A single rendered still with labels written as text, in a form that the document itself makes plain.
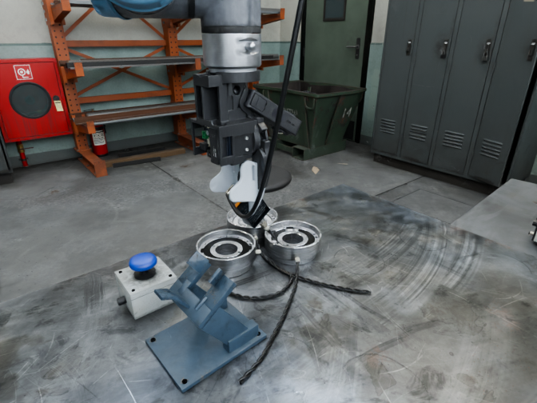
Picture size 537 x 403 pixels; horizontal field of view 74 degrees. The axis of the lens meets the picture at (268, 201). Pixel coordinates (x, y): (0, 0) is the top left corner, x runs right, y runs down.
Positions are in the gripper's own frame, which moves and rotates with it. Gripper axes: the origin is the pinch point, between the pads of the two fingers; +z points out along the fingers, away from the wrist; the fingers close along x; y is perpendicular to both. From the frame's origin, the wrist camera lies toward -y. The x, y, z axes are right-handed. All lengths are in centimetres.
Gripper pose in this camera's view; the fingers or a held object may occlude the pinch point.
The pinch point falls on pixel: (248, 203)
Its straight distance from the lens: 56.9
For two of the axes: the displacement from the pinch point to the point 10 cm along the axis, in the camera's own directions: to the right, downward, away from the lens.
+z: 0.0, 9.1, 4.2
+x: 6.6, 3.1, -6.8
